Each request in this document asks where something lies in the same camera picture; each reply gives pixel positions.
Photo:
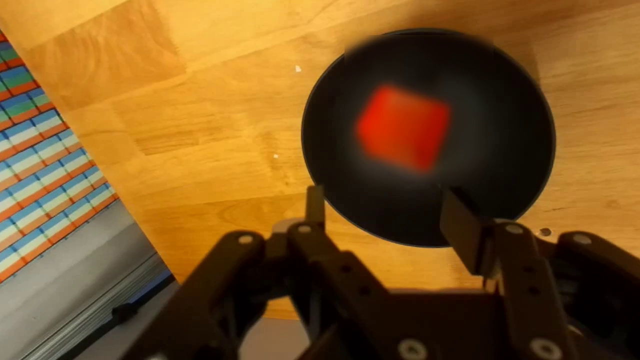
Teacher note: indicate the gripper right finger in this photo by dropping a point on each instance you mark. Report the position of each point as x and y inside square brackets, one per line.
[530, 280]

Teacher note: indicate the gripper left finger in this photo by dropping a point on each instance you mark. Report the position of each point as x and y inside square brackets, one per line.
[320, 260]

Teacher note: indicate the striped multicolour mat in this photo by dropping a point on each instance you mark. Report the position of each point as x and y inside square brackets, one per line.
[37, 170]

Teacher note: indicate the black bowl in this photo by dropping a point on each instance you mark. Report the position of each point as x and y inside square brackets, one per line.
[430, 135]

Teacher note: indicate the red block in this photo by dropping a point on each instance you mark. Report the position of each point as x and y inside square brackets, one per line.
[403, 127]

